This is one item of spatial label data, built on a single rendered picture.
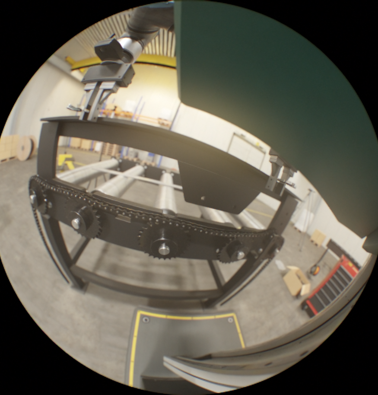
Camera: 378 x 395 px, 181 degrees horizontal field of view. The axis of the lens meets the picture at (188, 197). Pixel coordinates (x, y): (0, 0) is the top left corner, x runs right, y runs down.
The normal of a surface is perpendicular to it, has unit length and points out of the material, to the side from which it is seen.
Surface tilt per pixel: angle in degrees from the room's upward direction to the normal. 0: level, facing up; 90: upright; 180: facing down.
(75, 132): 90
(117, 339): 0
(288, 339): 90
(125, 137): 90
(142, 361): 0
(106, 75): 90
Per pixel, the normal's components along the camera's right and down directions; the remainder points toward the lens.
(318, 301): -0.93, -0.25
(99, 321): 0.32, -0.90
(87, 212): 0.16, 0.37
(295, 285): -0.94, -0.33
